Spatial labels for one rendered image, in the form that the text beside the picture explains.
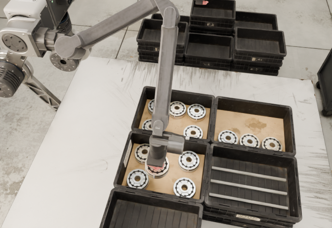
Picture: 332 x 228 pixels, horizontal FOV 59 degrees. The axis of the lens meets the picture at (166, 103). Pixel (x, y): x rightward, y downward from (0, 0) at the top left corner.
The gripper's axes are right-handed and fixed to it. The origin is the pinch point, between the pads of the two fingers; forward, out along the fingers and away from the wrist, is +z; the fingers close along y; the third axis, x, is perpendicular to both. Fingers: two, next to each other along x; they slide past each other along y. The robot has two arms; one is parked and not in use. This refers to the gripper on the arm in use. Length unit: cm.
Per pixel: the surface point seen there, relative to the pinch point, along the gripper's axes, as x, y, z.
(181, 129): -5.3, 32.2, 22.3
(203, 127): -17.1, 35.7, 22.1
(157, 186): -0.4, -1.6, 21.7
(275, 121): -55, 48, 21
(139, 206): 5.7, -12.6, 21.8
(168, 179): -4.5, 2.8, 21.7
